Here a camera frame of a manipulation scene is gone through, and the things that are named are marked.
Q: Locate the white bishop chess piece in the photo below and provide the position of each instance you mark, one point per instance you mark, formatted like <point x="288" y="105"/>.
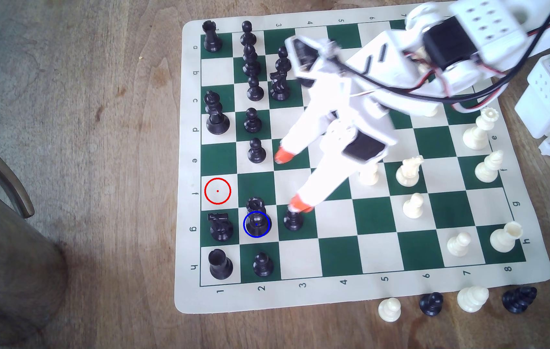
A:
<point x="487" y="169"/>
<point x="472" y="299"/>

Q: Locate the black rook chess piece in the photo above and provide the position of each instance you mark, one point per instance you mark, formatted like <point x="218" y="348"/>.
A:
<point x="220" y="265"/>
<point x="212" y="39"/>

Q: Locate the white rook chess piece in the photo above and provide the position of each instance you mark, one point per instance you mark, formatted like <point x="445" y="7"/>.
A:
<point x="503" y="239"/>

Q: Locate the black knight chess piece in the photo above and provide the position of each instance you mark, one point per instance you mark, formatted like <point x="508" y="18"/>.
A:
<point x="279" y="88"/>
<point x="220" y="229"/>

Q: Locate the white queen chess piece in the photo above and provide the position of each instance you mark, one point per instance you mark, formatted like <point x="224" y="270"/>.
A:
<point x="477" y="134"/>

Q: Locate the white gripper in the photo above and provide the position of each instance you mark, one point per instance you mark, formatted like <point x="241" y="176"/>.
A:
<point x="342" y="121"/>

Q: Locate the black king chess piece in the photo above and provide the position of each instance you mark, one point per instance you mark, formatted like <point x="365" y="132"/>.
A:
<point x="216" y="119"/>

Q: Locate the green white chess mat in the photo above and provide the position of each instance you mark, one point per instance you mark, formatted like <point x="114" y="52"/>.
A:
<point x="338" y="252"/>

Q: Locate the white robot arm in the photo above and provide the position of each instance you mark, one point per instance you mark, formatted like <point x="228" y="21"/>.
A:
<point x="488" y="24"/>

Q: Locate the white pawn chess piece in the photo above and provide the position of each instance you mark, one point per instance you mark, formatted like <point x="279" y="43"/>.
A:
<point x="432" y="112"/>
<point x="390" y="311"/>
<point x="459" y="245"/>
<point x="369" y="178"/>
<point x="413" y="207"/>

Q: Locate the white knight chess piece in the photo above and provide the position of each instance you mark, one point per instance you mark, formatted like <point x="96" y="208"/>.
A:
<point x="408" y="173"/>

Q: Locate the black pawn chess piece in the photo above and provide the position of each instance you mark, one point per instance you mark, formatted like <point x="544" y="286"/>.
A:
<point x="280" y="63"/>
<point x="263" y="265"/>
<point x="256" y="152"/>
<point x="431" y="304"/>
<point x="252" y="122"/>
<point x="248" y="34"/>
<point x="255" y="91"/>
<point x="293" y="222"/>

